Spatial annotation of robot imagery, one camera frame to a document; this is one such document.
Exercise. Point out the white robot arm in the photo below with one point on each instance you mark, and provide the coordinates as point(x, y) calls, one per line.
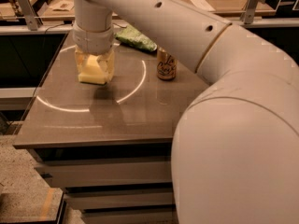
point(235, 152)

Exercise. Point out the green jalapeno chip bag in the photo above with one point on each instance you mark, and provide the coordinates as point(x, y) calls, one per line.
point(135, 39)

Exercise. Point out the orange LaCroix can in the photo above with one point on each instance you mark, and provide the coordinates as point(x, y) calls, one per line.
point(166, 65)

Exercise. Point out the paper note on desk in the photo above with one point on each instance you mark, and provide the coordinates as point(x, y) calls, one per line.
point(62, 5)

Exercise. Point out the yellow sponge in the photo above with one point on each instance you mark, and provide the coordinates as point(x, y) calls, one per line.
point(92, 71)

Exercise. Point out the grey drawer cabinet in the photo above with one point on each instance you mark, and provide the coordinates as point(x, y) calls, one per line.
point(108, 148)

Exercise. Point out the metal bracket right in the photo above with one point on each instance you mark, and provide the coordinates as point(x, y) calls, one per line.
point(247, 16)

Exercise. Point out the white paper sheet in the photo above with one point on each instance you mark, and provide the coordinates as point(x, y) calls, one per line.
point(203, 4)

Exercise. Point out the metal bracket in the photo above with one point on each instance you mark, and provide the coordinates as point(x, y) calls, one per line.
point(247, 16)
point(32, 20)

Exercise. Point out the metal bracket left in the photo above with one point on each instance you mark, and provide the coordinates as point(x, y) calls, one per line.
point(32, 20)

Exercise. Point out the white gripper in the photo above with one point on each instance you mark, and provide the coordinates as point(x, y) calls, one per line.
point(93, 41)

